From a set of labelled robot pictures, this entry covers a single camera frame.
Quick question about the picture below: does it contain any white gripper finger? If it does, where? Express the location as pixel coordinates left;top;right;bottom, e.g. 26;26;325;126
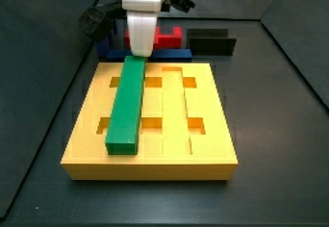
127;11;157;57

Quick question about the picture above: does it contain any blue long bar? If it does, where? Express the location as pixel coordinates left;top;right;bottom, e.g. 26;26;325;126
106;49;193;63

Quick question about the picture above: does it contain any yellow slotted board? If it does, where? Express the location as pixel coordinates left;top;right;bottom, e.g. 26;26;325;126
60;63;238;181

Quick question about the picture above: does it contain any red notched block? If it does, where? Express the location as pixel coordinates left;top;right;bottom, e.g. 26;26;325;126
125;27;182;50

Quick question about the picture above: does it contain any purple notched block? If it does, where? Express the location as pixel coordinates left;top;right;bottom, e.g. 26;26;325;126
94;18;119;58

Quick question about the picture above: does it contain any black notched block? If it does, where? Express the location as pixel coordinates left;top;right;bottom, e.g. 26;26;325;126
186;29;237;56

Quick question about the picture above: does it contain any green long bar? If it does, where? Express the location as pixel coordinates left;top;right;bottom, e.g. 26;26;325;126
106;56;146;155

